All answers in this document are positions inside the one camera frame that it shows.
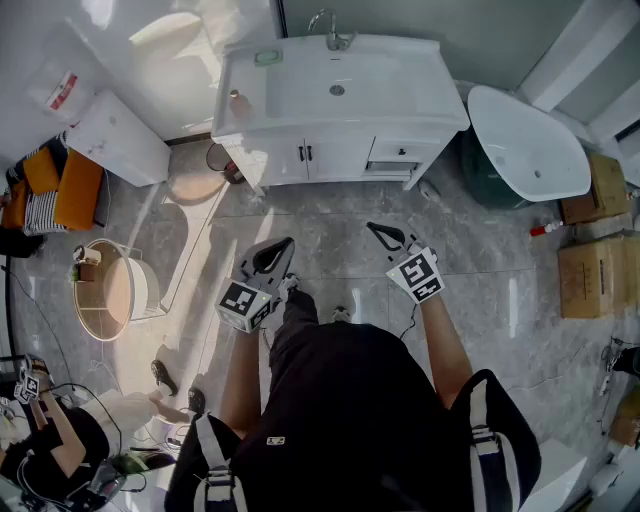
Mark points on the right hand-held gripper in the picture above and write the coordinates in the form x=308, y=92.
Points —
x=415, y=275

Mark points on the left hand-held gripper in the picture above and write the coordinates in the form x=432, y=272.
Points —
x=242, y=305

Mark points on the white cabinet door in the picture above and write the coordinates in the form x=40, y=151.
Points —
x=286, y=162
x=340, y=159

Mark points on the person's right forearm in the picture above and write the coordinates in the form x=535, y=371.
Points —
x=445, y=350

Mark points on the person's left forearm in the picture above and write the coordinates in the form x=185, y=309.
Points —
x=242, y=380

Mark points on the white vanity cabinet with sink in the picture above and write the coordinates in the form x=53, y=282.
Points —
x=350, y=110

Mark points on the person's left shoe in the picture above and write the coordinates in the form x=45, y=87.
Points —
x=290, y=287

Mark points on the person's shoe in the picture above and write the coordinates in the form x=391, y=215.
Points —
x=165, y=377
x=341, y=315
x=290, y=287
x=196, y=400

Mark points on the white drawer with black knob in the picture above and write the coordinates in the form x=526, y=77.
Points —
x=405, y=151

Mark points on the person's right shoe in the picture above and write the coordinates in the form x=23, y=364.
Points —
x=341, y=315

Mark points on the white round drum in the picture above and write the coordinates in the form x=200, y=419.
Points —
x=137, y=290

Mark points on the brown bottle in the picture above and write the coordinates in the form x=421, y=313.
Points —
x=241, y=105

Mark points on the white and green bathtub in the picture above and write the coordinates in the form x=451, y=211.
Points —
x=530, y=145

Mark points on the person's black clothing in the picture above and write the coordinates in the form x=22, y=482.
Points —
x=340, y=410

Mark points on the round glass side table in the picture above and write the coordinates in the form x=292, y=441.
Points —
x=95, y=310

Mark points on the small potted plant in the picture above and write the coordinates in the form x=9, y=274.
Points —
x=85, y=265

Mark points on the green soap dish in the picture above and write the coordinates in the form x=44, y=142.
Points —
x=267, y=57

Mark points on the chrome faucet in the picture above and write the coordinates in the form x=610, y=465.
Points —
x=334, y=35

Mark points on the orange chair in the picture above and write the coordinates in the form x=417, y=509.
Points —
x=75, y=190

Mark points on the large cardboard box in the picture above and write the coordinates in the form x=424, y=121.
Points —
x=595, y=280

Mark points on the small cardboard box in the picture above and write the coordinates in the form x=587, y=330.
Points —
x=600, y=190

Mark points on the striped cushion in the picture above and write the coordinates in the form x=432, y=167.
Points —
x=42, y=210

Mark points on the brown cardboard box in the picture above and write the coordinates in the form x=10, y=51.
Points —
x=625, y=420

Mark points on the white window frame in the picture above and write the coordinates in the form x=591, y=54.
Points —
x=585, y=65

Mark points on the white wall box red label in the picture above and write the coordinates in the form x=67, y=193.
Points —
x=62, y=90

